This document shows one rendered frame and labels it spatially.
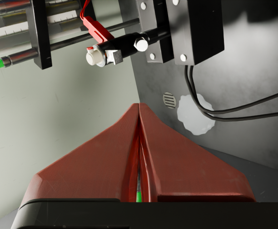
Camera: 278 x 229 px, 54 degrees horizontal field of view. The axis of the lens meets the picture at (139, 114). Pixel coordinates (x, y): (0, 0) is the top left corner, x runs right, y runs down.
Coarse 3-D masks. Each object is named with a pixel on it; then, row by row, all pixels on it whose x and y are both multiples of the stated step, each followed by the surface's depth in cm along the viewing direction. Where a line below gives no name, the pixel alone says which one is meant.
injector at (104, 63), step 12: (168, 24) 41; (120, 36) 36; (132, 36) 36; (144, 36) 38; (156, 36) 39; (168, 36) 41; (108, 48) 34; (120, 48) 35; (132, 48) 36; (144, 48) 35
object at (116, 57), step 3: (117, 51) 31; (114, 54) 31; (117, 54) 31; (114, 57) 31; (117, 57) 31; (120, 57) 31; (114, 60) 31; (117, 60) 31; (120, 60) 31; (114, 63) 31; (117, 63) 31
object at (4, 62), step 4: (4, 56) 45; (0, 60) 45; (4, 60) 45; (8, 60) 45; (0, 64) 45; (4, 64) 45; (8, 64) 45; (140, 192) 28; (140, 196) 28; (136, 200) 28; (140, 200) 28
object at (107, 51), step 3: (105, 51) 33; (108, 51) 33; (111, 51) 32; (114, 51) 32; (120, 51) 31; (108, 54) 33; (111, 54) 32; (120, 54) 31; (108, 57) 33; (111, 57) 33; (108, 60) 33; (111, 60) 33; (108, 63) 34
